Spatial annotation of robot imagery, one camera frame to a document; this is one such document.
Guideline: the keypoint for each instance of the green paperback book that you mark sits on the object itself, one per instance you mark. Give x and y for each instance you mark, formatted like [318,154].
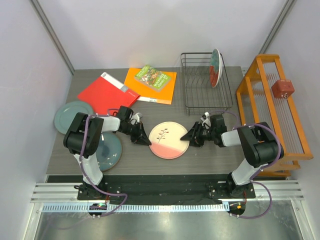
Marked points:
[152,78]

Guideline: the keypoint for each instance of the red folder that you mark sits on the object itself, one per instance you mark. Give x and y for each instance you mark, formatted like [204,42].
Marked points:
[106,93]

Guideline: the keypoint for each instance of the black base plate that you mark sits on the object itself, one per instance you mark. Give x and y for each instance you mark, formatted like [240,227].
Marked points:
[165,189]

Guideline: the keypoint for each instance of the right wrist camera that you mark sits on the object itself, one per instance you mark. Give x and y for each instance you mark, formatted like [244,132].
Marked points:
[205,118]

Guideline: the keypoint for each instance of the orange folder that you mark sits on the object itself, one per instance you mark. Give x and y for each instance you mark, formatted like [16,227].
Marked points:
[147,94]

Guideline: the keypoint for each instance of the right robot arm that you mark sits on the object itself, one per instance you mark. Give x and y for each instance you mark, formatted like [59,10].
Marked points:
[260,145]

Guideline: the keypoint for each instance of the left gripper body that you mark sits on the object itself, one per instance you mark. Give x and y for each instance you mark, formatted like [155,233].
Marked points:
[130,129]

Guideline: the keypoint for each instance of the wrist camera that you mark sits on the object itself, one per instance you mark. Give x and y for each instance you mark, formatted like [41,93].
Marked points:
[136,118]
[205,118]

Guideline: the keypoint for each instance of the red and teal floral plate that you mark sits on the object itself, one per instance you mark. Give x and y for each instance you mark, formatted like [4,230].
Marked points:
[215,68]

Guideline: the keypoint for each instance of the orange wooden rack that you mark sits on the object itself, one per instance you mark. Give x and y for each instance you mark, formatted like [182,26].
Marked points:
[257,102]

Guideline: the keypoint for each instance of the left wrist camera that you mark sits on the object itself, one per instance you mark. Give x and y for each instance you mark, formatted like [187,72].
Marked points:
[136,118]

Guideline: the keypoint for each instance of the red cube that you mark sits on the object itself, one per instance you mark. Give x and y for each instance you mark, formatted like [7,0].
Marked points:
[282,89]

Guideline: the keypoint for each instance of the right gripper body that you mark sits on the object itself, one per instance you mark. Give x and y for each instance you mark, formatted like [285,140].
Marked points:
[206,134]

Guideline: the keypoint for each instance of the dark blue glazed plate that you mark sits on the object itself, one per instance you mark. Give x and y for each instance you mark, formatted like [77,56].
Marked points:
[109,151]

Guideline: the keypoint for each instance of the plain grey-green plate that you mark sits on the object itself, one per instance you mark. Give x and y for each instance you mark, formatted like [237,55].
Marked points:
[65,115]

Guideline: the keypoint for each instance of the aluminium rail frame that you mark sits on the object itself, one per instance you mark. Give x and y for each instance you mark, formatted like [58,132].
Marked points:
[278,211]

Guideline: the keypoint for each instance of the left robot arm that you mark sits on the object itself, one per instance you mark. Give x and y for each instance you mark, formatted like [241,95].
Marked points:
[83,137]

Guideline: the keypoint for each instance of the black wire dish rack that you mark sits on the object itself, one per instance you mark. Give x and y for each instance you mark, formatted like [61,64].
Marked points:
[199,95]

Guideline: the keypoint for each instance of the pink and cream plate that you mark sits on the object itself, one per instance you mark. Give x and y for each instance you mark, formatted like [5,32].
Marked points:
[166,140]

